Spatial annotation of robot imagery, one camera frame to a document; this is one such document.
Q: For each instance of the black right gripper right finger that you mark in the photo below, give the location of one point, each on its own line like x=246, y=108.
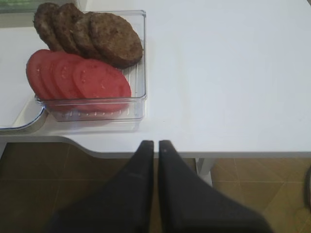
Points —
x=189, y=205

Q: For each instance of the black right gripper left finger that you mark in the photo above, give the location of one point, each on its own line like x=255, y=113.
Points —
x=123, y=205

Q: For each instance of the red tomato slice back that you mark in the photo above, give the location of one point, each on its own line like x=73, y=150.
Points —
x=33, y=73

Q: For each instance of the red tomato slice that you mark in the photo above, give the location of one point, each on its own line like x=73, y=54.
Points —
x=63, y=77
x=47, y=73
x=99, y=80
x=33, y=73

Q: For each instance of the clear bin with lettuce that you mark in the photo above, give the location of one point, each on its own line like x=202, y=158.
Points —
x=17, y=6

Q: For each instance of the white table leg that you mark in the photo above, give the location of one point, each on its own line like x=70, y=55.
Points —
x=203, y=168

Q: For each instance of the clear patty and tomato bin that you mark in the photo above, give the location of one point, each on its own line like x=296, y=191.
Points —
x=71, y=109

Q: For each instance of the red tomato slice front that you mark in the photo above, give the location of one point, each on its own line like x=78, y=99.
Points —
x=99, y=80

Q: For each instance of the white metal tray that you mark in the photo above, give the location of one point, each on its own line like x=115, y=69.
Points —
x=30, y=119

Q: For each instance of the brown burger patty front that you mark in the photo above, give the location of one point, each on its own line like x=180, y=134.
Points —
x=115, y=39

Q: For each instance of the brown burger patty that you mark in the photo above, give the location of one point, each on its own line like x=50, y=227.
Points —
x=115, y=39
x=64, y=18
x=44, y=26
x=82, y=38

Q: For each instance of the brown burger patty back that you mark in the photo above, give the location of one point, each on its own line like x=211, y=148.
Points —
x=44, y=26

